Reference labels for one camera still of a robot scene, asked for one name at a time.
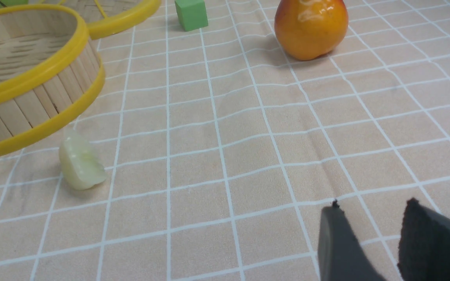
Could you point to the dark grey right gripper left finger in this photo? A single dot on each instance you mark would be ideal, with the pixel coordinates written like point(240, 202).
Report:
point(340, 256)

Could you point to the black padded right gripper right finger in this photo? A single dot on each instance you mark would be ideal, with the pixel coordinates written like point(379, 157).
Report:
point(424, 246)

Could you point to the pale green toy dumpling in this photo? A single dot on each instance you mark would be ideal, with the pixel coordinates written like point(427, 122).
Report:
point(80, 164)

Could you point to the yellow rimmed bamboo steamer lid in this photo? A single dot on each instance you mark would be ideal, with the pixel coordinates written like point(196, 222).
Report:
point(107, 17)

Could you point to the yellow rimmed bamboo steamer tray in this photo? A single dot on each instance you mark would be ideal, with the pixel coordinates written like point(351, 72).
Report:
point(49, 72)

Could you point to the beige checked tablecloth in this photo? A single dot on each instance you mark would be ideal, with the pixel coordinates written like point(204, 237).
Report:
point(220, 150)

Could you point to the orange yellow toy pear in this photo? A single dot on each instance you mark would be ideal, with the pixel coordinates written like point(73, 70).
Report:
point(308, 29)

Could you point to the green cube block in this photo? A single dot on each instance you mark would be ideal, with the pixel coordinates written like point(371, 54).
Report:
point(192, 14)

